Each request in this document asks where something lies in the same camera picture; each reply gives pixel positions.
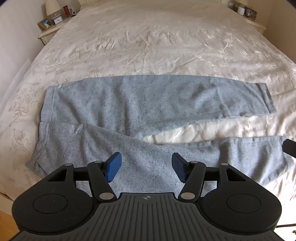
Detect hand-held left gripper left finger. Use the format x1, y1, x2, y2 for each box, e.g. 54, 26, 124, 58
46, 152, 122, 202

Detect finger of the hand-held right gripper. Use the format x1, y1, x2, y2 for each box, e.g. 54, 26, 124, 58
282, 138, 296, 159

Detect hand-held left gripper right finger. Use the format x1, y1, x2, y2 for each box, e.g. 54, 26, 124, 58
171, 152, 248, 201

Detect grey-blue speckled pants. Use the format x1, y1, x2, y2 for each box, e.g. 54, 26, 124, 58
25, 75, 296, 200

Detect white floral bedspread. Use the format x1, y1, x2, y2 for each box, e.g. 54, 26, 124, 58
0, 0, 296, 202

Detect cream wooden nightstand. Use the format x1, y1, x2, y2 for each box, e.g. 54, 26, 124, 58
228, 0, 267, 36
38, 9, 80, 45

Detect colourful printed mug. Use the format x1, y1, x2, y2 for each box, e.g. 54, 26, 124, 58
244, 7, 258, 21

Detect white table lamp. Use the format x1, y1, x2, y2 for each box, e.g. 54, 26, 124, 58
45, 0, 62, 15

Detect wooden picture frame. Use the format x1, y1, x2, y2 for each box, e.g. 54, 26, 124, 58
38, 19, 53, 30

